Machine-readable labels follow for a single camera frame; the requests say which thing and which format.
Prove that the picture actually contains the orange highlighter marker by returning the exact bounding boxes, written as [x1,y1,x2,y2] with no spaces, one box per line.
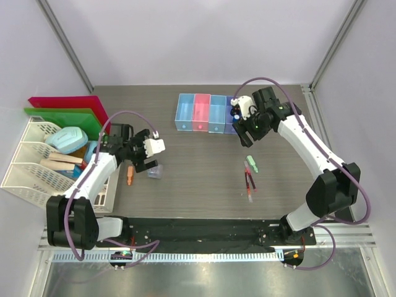
[127,166,134,186]

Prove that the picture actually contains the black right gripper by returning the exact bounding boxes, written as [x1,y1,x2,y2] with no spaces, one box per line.
[233,107,272,148]

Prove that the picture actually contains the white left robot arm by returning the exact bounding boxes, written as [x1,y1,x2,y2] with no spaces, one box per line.
[46,124,165,257]

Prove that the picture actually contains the light blue headphone case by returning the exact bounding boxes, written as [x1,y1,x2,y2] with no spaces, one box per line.
[45,127,88,154]

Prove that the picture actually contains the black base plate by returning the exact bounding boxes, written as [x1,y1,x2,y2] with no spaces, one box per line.
[96,218,316,254]

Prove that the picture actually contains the beige wooden book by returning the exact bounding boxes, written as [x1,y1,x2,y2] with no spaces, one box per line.
[39,152,84,170]

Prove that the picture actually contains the magenta plastic folder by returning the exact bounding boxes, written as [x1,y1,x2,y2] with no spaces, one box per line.
[28,95,108,124]

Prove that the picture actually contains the clear red pen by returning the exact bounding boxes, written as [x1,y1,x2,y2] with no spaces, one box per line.
[246,186,253,203]

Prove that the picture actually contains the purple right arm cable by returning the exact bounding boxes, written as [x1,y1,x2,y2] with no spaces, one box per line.
[233,76,372,270]

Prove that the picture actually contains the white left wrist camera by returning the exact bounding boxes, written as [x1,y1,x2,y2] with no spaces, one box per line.
[143,131,165,158]

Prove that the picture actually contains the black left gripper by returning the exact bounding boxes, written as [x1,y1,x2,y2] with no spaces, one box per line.
[123,130,157,173]

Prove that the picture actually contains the slotted cable duct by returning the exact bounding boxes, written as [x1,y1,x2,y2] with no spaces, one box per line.
[51,251,285,264]

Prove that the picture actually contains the pink drawer box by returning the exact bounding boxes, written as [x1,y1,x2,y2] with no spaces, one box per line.
[192,93,210,132]

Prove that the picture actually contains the green plastic folder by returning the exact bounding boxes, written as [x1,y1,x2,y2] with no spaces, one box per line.
[24,108,102,140]

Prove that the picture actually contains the dark red pen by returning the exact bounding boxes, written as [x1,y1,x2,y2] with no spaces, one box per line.
[244,172,250,186]

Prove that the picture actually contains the light blue drawer box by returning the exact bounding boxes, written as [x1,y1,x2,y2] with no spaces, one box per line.
[208,95,226,134]

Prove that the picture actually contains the white mesh file organizer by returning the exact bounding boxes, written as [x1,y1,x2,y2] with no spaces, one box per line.
[0,116,120,214]

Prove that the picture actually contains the light blue headphones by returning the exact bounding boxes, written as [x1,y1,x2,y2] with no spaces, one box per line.
[84,141,97,164]

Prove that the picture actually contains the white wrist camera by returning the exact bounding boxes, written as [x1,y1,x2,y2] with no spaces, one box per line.
[231,96,257,120]
[143,131,165,158]

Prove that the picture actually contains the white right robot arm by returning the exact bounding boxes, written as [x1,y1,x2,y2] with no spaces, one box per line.
[140,87,360,245]

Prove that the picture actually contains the red black stamp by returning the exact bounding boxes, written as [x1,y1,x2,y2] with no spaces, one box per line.
[232,106,240,114]

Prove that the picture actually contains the sky blue drawer box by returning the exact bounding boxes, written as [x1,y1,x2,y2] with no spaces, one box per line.
[174,93,194,132]

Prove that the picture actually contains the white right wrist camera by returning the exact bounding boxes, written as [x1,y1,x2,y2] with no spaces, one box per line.
[231,96,257,120]

